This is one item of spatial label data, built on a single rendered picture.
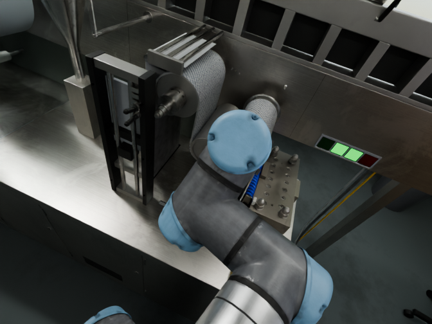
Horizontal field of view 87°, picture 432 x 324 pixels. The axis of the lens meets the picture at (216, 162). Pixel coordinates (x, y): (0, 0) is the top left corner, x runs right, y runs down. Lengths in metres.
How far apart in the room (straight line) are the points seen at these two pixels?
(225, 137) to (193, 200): 0.09
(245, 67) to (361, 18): 0.38
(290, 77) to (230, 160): 0.72
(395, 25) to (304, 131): 0.43
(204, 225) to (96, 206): 0.74
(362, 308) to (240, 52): 2.01
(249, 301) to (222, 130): 0.17
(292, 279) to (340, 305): 1.92
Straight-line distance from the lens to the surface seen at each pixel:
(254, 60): 0.94
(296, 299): 0.28
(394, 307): 2.50
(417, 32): 0.94
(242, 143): 0.25
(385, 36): 0.92
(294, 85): 0.95
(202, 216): 0.28
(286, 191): 0.98
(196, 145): 0.79
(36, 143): 1.26
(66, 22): 0.98
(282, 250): 0.28
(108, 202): 0.98
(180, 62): 0.63
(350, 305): 2.24
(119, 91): 0.69
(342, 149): 1.08
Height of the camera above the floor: 1.71
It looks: 45 degrees down
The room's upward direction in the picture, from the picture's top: 17 degrees clockwise
